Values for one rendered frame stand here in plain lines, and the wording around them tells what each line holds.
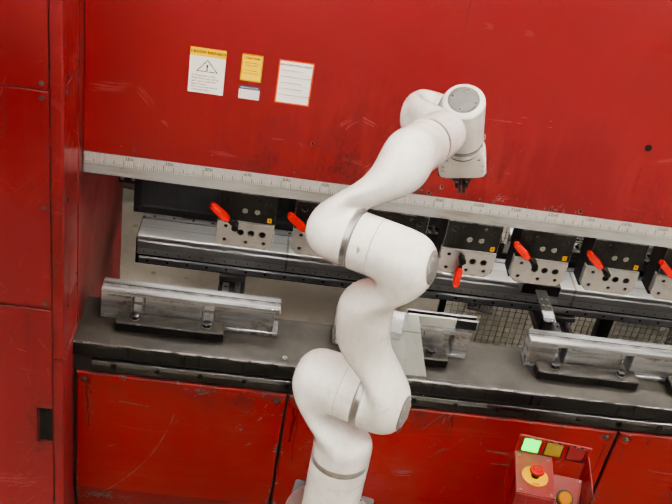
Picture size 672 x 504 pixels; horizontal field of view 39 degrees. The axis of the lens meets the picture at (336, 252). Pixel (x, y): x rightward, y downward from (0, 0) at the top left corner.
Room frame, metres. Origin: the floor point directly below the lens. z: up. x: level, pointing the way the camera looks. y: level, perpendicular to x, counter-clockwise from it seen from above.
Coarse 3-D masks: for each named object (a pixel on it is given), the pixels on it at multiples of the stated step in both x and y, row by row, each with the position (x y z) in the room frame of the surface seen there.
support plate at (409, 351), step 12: (408, 324) 2.17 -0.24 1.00; (408, 336) 2.11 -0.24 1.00; (420, 336) 2.12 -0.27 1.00; (396, 348) 2.05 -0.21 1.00; (408, 348) 2.06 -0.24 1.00; (420, 348) 2.07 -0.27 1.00; (408, 360) 2.01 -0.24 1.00; (420, 360) 2.02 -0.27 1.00; (408, 372) 1.96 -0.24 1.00; (420, 372) 1.97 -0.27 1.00
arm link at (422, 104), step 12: (408, 96) 1.74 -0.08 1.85; (420, 96) 1.71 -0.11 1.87; (432, 96) 1.78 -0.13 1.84; (408, 108) 1.70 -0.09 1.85; (420, 108) 1.67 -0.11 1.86; (432, 108) 1.65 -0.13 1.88; (444, 108) 1.66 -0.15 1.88; (408, 120) 1.68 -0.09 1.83; (444, 120) 1.56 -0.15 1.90; (456, 120) 1.61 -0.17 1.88; (456, 132) 1.57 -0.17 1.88; (456, 144) 1.56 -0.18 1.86
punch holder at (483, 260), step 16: (448, 224) 2.19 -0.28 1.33; (464, 224) 2.19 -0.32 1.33; (480, 224) 2.20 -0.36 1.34; (448, 240) 2.19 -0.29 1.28; (464, 240) 2.20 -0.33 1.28; (480, 240) 2.20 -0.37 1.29; (496, 240) 2.20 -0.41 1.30; (448, 256) 2.19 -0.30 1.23; (480, 256) 2.20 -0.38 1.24; (448, 272) 2.19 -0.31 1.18; (464, 272) 2.20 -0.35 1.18; (480, 272) 2.20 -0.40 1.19
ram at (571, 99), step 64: (128, 0) 2.10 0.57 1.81; (192, 0) 2.12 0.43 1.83; (256, 0) 2.13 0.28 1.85; (320, 0) 2.15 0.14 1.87; (384, 0) 2.16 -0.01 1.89; (448, 0) 2.18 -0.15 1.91; (512, 0) 2.19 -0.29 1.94; (576, 0) 2.21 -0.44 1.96; (640, 0) 2.22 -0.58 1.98; (128, 64) 2.10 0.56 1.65; (320, 64) 2.15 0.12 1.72; (384, 64) 2.17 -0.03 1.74; (448, 64) 2.18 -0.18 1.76; (512, 64) 2.20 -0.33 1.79; (576, 64) 2.21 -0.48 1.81; (640, 64) 2.23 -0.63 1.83; (128, 128) 2.11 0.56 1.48; (192, 128) 2.12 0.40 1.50; (256, 128) 2.14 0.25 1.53; (320, 128) 2.15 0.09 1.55; (384, 128) 2.17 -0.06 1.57; (512, 128) 2.20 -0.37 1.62; (576, 128) 2.22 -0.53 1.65; (640, 128) 2.23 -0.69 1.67; (256, 192) 2.14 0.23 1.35; (448, 192) 2.19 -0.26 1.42; (512, 192) 2.21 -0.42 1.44; (576, 192) 2.22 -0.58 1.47; (640, 192) 2.24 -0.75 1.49
